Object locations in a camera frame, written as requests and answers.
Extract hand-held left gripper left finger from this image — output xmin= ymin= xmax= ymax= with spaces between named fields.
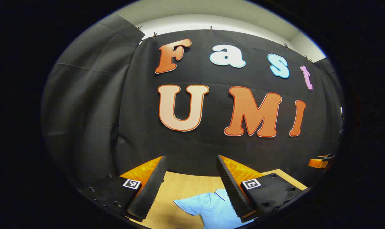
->
xmin=79 ymin=155 xmax=168 ymax=222

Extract light blue T-shirt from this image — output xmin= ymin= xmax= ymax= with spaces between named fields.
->
xmin=173 ymin=189 xmax=256 ymax=229

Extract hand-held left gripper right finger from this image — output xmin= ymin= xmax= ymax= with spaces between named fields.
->
xmin=216 ymin=155 xmax=308 ymax=223

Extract black backdrop cloth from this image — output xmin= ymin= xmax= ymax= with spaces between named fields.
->
xmin=41 ymin=14 xmax=345 ymax=191

